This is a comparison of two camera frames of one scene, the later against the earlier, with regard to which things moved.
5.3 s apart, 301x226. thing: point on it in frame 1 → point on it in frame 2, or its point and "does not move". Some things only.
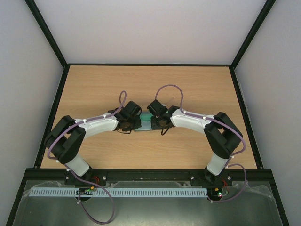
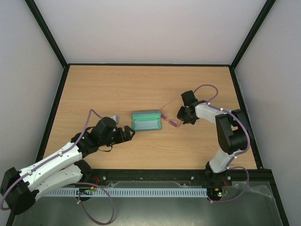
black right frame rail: [267, 173] does not move
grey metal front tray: [249, 204] does not move
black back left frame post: [47, 32] does not move
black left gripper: [138, 124] → [122, 139]
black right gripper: [154, 122] → [186, 115]
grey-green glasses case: [145, 117] does not move
